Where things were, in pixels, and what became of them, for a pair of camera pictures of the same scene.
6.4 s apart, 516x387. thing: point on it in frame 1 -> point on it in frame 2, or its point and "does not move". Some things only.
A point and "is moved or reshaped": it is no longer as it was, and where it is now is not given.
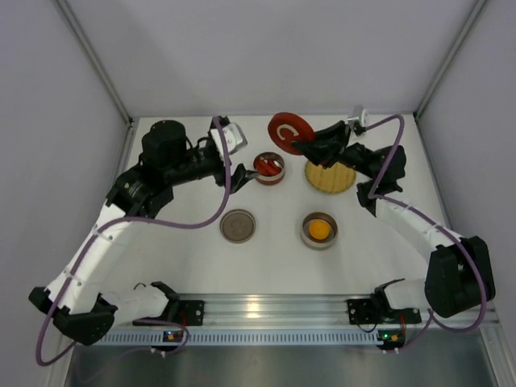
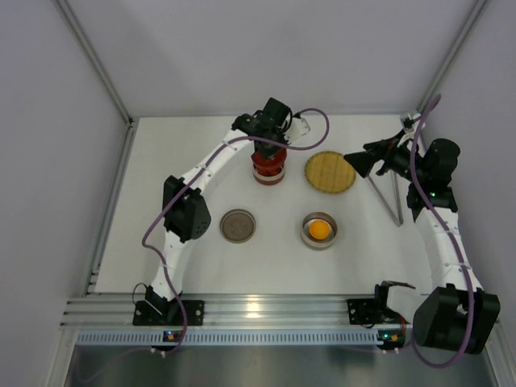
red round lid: [285, 128] is moved or reshaped
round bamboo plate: [336, 178] does not move
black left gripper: [222, 171] -> [268, 147]
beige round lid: [237, 225] does not move
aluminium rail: [271, 311] does not move
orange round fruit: [319, 229] does not move
